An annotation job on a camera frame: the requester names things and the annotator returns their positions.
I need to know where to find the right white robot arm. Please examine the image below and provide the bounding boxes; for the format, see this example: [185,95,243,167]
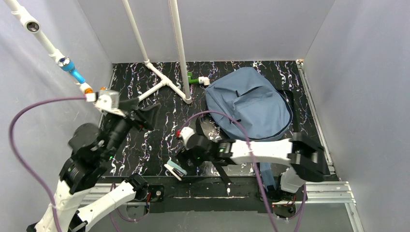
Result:
[176,128,330,193]

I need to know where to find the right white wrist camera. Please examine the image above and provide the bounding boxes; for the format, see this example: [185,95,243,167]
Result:
[176,127,195,145]

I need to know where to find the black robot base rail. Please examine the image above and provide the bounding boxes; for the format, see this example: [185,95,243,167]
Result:
[109,174,308,215]

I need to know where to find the thin white rear pipe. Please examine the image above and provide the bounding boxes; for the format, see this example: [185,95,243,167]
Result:
[122,0,150,64]

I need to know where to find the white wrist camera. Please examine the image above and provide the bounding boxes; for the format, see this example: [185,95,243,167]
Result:
[176,127,195,145]
[85,89,126,117]

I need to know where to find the blue student backpack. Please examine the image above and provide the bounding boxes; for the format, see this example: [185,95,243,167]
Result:
[205,67,295,191]

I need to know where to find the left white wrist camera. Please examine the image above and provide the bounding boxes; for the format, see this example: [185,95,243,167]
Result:
[85,89,126,117]

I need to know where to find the green plastic tap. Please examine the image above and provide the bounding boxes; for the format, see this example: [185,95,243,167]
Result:
[187,72,200,85]

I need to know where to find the orange plastic tap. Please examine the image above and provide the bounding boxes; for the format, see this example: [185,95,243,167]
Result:
[83,87,107,94]

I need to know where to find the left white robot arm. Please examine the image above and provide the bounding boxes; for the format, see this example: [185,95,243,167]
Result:
[27,99,161,232]

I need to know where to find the teal white stapler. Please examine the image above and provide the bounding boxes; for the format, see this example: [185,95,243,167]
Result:
[164,159,188,181]

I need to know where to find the blue plastic tap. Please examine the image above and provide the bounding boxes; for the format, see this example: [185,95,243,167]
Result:
[57,57,86,84]

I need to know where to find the white slanted pvc pipe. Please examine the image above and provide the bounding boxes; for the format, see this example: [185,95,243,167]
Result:
[5,0,185,102]

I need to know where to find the white vertical pvc pipe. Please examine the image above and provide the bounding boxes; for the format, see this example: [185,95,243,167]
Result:
[168,0,192,104]

